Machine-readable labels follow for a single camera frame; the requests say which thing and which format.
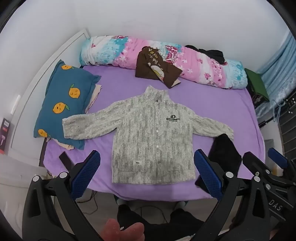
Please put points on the blue lemon print pillow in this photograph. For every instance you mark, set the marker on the blue lemon print pillow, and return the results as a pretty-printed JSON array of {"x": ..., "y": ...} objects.
[{"x": 64, "y": 104}]

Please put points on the black garment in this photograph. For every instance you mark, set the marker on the black garment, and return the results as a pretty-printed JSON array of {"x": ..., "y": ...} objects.
[{"x": 212, "y": 54}]

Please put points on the blue curtain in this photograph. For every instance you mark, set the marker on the blue curtain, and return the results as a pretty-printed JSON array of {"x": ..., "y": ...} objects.
[{"x": 282, "y": 69}]

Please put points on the purple bed sheet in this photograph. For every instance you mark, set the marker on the purple bed sheet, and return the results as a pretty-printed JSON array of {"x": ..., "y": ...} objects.
[{"x": 208, "y": 97}]

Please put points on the green cloth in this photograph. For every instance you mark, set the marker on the green cloth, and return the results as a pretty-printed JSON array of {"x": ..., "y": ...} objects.
[{"x": 256, "y": 83}]

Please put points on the brown cartoon pillow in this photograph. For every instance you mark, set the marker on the brown cartoon pillow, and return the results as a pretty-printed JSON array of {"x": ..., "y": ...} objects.
[{"x": 145, "y": 67}]

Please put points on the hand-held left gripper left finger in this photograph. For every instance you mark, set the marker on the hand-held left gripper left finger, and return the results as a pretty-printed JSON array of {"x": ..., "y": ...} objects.
[{"x": 85, "y": 177}]

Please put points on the black cloth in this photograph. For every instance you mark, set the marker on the black cloth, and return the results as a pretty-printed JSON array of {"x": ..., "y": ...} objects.
[{"x": 224, "y": 150}]

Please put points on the person's legs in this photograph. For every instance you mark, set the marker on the person's legs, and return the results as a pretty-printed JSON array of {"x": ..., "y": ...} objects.
[{"x": 161, "y": 229}]

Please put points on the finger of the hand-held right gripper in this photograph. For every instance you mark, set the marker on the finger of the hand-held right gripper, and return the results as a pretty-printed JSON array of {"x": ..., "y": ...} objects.
[
  {"x": 253, "y": 162},
  {"x": 277, "y": 158}
]

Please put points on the dark slatted panel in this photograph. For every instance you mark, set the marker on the dark slatted panel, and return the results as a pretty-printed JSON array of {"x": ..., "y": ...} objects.
[{"x": 289, "y": 134}]

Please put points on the pink blue floral quilt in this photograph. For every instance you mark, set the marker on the pink blue floral quilt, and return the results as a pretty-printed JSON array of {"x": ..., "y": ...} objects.
[{"x": 203, "y": 64}]

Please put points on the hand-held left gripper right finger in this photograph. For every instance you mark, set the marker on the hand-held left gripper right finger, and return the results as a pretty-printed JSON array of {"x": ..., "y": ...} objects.
[{"x": 208, "y": 178}]

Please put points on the grey fleece jacket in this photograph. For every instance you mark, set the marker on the grey fleece jacket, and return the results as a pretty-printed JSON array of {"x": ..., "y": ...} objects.
[{"x": 150, "y": 139}]

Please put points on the white headboard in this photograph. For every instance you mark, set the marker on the white headboard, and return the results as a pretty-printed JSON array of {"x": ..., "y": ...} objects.
[{"x": 46, "y": 62}]

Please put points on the person's left hand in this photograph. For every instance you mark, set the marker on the person's left hand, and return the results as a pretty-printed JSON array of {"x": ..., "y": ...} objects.
[{"x": 124, "y": 233}]

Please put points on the dark red printed box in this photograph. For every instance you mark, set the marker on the dark red printed box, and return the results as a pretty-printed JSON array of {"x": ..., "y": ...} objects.
[{"x": 5, "y": 136}]

